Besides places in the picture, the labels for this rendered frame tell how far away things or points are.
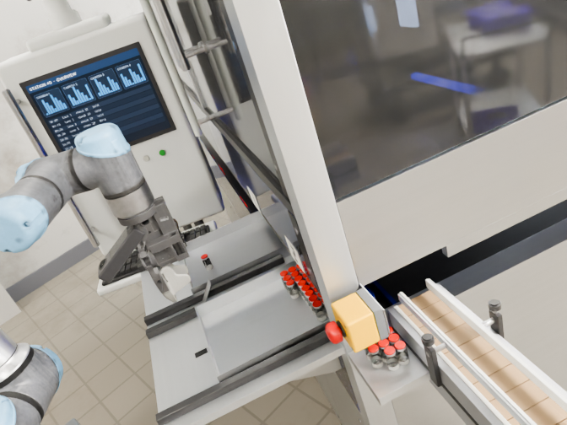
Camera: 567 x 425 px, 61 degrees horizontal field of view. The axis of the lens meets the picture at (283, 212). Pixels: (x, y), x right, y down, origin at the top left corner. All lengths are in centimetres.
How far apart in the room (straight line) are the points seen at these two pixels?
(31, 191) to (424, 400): 95
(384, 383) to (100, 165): 63
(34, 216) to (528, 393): 78
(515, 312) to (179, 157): 118
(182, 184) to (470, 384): 127
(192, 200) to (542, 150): 122
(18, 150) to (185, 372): 285
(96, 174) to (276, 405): 153
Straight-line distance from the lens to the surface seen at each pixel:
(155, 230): 90
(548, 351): 143
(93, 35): 171
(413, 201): 92
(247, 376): 104
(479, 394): 87
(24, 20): 382
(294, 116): 76
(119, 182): 83
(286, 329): 112
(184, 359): 117
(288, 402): 215
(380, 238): 91
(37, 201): 77
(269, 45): 73
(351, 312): 88
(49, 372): 124
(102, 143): 81
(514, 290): 121
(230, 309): 123
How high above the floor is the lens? 162
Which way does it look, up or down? 28 degrees down
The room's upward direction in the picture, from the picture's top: 19 degrees counter-clockwise
